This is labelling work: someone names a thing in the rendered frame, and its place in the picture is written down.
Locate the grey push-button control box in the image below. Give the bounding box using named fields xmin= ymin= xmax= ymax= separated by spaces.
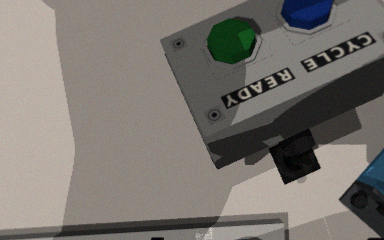
xmin=160 ymin=0 xmax=384 ymax=185

